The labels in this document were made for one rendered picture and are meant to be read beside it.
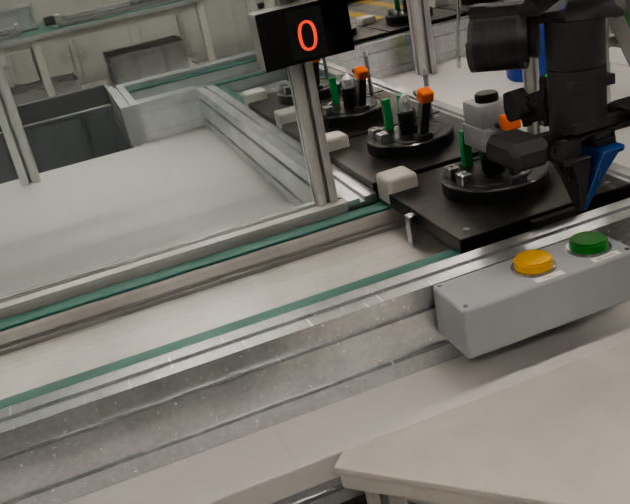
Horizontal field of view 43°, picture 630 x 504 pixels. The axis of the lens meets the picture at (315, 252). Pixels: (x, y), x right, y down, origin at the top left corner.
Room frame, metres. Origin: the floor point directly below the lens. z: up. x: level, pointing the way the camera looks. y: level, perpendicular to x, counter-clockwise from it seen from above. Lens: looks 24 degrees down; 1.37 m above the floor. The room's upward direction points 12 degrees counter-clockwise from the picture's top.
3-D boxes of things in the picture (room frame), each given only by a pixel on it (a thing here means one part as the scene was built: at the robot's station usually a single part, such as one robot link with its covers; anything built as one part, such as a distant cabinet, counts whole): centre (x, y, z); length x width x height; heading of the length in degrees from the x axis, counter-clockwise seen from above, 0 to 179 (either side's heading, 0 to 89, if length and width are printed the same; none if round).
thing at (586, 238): (0.78, -0.29, 0.96); 0.04 x 0.04 x 0.02
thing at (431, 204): (0.99, -0.25, 0.96); 0.24 x 0.24 x 0.02; 15
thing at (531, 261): (0.76, -0.23, 0.96); 0.04 x 0.04 x 0.02
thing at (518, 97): (0.83, -0.27, 1.12); 0.07 x 0.07 x 0.06; 16
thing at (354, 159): (1.24, -0.18, 1.01); 0.24 x 0.24 x 0.13; 15
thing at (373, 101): (1.48, -0.12, 1.01); 0.24 x 0.24 x 0.13; 15
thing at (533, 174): (0.99, -0.25, 0.98); 0.14 x 0.14 x 0.02
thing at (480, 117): (1.00, -0.25, 1.06); 0.08 x 0.04 x 0.07; 15
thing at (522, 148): (0.78, -0.29, 1.12); 0.19 x 0.06 x 0.08; 105
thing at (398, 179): (1.06, -0.13, 0.97); 0.05 x 0.05 x 0.04; 15
